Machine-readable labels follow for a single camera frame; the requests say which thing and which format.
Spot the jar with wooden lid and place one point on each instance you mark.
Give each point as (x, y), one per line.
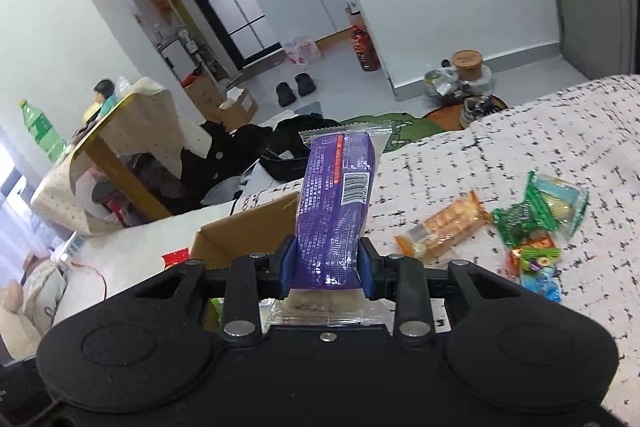
(467, 64)

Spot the wooden table leg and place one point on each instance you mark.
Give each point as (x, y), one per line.
(125, 179)

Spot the dark green snack packet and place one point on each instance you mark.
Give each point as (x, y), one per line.
(515, 222)

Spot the black bag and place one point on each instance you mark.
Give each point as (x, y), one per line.
(295, 147)

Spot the white bed sheet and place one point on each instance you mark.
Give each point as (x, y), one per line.
(140, 247)

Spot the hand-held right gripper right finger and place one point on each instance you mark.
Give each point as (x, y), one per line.
(369, 264)

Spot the green and yellow cracker packet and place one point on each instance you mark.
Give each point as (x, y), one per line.
(557, 199)

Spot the grey sneakers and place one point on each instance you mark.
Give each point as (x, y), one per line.
(482, 109)

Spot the small table with cloth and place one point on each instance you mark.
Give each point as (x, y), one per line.
(150, 122)

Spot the pink plastic bag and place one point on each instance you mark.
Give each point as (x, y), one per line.
(302, 51)

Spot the grey plastic bag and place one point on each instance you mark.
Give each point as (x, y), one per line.
(441, 83)

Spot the red oil bottle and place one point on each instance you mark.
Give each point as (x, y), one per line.
(365, 49)

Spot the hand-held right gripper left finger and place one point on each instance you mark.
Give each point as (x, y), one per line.
(286, 262)

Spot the green soda bottle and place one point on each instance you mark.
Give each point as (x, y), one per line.
(42, 132)

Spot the green rug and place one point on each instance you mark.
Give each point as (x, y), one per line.
(400, 129)

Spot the black slipper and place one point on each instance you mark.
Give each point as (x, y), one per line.
(285, 94)
(305, 84)

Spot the orange rug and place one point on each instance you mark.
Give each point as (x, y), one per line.
(445, 119)

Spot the black jacket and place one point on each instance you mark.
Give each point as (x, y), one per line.
(220, 167)

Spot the bright green snack packet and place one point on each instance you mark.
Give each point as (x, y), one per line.
(537, 254)

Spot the blue snack packet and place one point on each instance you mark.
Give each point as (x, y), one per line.
(542, 284)

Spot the purple snack packet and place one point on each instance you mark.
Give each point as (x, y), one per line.
(330, 207)

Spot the cardboard box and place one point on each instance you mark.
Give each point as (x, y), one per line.
(235, 237)

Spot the white kitchen cabinet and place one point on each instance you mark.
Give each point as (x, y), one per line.
(300, 2)

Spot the red snack packet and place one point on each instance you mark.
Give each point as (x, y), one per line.
(175, 258)

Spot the orange cracker packet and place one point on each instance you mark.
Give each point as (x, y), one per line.
(445, 224)

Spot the doll figurine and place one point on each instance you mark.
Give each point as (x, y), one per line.
(100, 102)

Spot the small open cardboard carton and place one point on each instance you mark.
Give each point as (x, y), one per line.
(240, 107)

